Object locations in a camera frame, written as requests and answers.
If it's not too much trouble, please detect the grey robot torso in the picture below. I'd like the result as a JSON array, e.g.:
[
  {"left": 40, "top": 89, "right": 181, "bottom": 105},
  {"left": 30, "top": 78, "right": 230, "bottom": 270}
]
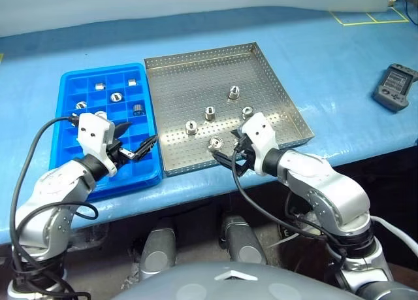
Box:
[{"left": 114, "top": 259, "right": 418, "bottom": 300}]

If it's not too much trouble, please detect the white foam sheet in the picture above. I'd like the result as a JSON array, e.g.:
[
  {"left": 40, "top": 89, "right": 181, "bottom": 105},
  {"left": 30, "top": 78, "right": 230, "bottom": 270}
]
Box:
[{"left": 0, "top": 0, "right": 396, "bottom": 39}]

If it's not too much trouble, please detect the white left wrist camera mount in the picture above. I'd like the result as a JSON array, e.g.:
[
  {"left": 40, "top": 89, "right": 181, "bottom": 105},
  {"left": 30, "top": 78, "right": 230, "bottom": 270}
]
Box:
[{"left": 76, "top": 112, "right": 118, "bottom": 178}]

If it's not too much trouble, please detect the perforated metal tray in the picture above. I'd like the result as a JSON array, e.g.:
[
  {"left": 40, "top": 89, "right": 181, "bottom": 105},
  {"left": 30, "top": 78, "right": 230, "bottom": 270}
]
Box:
[{"left": 144, "top": 42, "right": 315, "bottom": 178}]

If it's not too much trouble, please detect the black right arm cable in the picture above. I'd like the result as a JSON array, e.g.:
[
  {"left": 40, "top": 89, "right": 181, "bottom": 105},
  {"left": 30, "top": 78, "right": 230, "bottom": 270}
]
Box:
[{"left": 231, "top": 148, "right": 347, "bottom": 265}]

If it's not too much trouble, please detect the thin white cable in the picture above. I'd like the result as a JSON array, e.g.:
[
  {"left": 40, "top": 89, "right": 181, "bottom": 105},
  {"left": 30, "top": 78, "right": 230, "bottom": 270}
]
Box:
[{"left": 270, "top": 233, "right": 300, "bottom": 248}]

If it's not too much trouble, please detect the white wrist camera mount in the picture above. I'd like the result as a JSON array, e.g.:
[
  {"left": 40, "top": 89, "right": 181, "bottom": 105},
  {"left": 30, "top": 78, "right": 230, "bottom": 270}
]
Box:
[
  {"left": 240, "top": 111, "right": 280, "bottom": 177},
  {"left": 76, "top": 112, "right": 118, "bottom": 178}
]

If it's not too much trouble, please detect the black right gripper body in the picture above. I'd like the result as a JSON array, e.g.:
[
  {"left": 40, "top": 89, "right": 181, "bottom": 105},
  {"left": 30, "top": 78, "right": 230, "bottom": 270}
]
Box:
[{"left": 232, "top": 133, "right": 258, "bottom": 179}]

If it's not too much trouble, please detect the thick white cable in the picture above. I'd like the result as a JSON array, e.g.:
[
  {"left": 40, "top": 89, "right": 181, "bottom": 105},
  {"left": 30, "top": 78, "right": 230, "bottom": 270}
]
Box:
[{"left": 370, "top": 214, "right": 418, "bottom": 252}]

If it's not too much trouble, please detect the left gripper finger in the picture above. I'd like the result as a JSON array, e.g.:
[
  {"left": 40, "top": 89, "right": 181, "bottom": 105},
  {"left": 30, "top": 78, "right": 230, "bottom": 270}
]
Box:
[
  {"left": 114, "top": 121, "right": 133, "bottom": 139},
  {"left": 131, "top": 135, "right": 159, "bottom": 163}
]

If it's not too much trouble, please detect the blue plastic compartment tray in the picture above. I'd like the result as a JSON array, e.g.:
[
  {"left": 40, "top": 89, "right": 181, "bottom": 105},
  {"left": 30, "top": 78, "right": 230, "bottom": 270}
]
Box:
[{"left": 48, "top": 63, "right": 163, "bottom": 194}]

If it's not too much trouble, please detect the grey rounded robot leg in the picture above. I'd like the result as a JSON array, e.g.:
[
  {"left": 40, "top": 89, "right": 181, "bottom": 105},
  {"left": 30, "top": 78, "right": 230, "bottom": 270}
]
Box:
[
  {"left": 220, "top": 214, "right": 269, "bottom": 267},
  {"left": 138, "top": 218, "right": 179, "bottom": 283}
]

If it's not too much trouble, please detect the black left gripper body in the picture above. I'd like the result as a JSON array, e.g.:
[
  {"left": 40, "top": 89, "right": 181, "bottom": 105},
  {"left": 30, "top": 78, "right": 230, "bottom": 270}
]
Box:
[{"left": 106, "top": 129, "right": 135, "bottom": 166}]

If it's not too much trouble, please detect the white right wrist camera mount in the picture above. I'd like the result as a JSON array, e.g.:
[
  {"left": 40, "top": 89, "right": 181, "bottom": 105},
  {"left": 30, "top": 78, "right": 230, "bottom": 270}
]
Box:
[{"left": 240, "top": 111, "right": 280, "bottom": 177}]

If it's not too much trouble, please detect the dark grey remote controller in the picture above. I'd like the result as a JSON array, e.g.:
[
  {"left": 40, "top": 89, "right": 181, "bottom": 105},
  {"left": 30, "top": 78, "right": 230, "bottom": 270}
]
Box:
[{"left": 373, "top": 63, "right": 418, "bottom": 114}]

